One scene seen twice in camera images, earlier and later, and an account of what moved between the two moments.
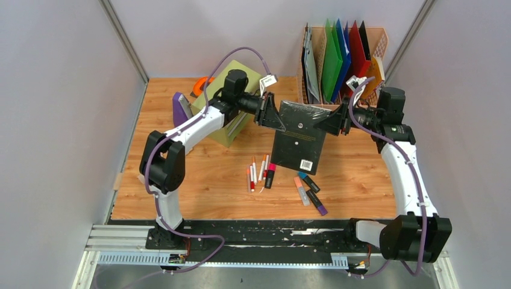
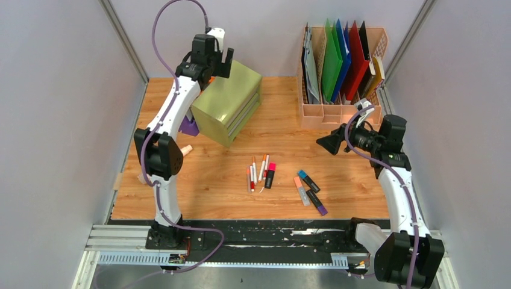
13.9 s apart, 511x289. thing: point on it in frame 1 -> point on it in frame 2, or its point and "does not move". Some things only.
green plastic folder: [332, 61] does not move
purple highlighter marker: [320, 208] does not move
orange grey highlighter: [305, 199] does not move
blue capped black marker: [309, 182] does not move
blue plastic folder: [343, 38] does not move
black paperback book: [300, 147] -> [370, 71]
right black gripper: [336, 120] -> [331, 142]
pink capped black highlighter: [270, 175] does not move
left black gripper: [267, 114] -> [225, 66]
